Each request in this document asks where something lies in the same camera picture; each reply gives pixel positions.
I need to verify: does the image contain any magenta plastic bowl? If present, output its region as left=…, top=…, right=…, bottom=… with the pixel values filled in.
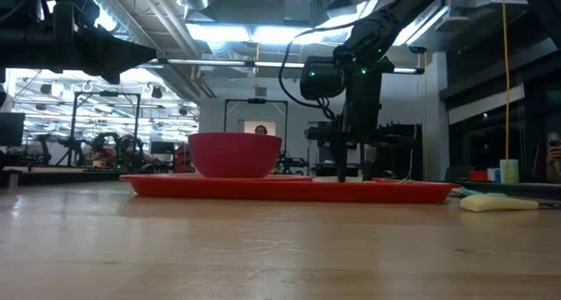
left=187, top=132, right=283, bottom=180

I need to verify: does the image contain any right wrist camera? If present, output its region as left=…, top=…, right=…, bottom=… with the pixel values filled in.
left=300, top=56, right=348, bottom=102

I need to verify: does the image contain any red plastic tray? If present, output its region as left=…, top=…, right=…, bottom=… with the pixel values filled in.
left=119, top=172, right=461, bottom=205

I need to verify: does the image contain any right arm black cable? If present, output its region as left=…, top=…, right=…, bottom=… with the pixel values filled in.
left=278, top=21, right=360, bottom=121

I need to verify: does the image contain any yellow extension cable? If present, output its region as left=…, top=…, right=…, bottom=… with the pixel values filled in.
left=501, top=1, right=513, bottom=182

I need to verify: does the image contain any long ceiling light bar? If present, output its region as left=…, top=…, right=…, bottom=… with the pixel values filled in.
left=144, top=57, right=424, bottom=75

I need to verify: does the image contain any knife with pale yellow handle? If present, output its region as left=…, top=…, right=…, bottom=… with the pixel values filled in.
left=458, top=193, right=561, bottom=213

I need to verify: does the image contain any pale green white roll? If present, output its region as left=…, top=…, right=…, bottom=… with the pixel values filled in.
left=499, top=159, right=521, bottom=185

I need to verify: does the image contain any grey ceiling box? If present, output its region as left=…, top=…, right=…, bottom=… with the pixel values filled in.
left=283, top=0, right=314, bottom=23

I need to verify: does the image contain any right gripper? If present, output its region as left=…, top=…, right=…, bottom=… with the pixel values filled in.
left=306, top=67, right=415, bottom=183

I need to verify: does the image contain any salmon pink round plate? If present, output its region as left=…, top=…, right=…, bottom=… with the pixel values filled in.
left=177, top=172, right=316, bottom=182

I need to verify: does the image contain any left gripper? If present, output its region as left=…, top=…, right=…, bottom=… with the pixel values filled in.
left=52, top=0, right=158, bottom=84

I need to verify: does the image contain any black monitor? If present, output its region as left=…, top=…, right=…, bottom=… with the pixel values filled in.
left=0, top=111, right=26, bottom=147

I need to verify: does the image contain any white board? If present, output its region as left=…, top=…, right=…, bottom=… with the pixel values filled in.
left=238, top=119, right=278, bottom=137

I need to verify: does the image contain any small black gantry frame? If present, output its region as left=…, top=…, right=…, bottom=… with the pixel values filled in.
left=224, top=98, right=289, bottom=154

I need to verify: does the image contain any large black gantry frame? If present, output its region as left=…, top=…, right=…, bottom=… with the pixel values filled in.
left=71, top=90, right=142, bottom=166

